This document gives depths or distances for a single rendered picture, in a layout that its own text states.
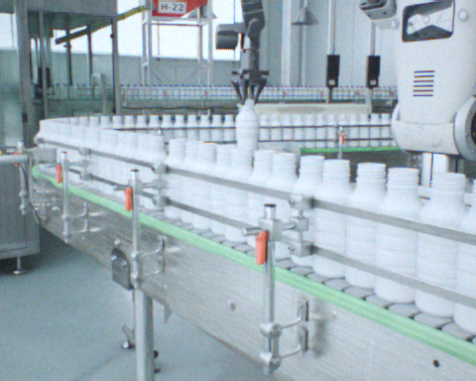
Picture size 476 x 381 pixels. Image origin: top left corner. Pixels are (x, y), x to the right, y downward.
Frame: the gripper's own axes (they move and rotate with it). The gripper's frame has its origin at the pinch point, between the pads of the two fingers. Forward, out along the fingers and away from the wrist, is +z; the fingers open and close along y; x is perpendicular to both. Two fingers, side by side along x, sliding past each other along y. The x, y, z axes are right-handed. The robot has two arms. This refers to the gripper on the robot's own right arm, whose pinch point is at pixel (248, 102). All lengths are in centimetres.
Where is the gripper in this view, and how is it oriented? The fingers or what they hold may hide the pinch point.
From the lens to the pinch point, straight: 167.8
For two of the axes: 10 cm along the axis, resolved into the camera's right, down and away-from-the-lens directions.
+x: 5.9, 1.4, -8.0
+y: -8.1, 0.7, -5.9
